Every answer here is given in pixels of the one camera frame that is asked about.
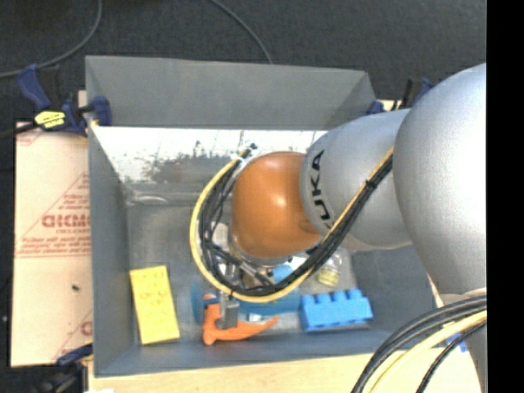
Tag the clear plastic bottle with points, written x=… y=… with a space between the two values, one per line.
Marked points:
x=327 y=276

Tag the grey metal bin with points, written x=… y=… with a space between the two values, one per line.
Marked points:
x=155 y=236

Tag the blue toy building brick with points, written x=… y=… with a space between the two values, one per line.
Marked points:
x=335 y=311

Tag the brown cardboard board red print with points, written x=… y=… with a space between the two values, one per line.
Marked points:
x=49 y=285

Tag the orange plastic toy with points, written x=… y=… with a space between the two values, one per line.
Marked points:
x=213 y=332

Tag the yellow sponge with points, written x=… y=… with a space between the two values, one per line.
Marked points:
x=155 y=307

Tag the blue plastic toy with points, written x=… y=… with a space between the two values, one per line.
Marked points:
x=197 y=301

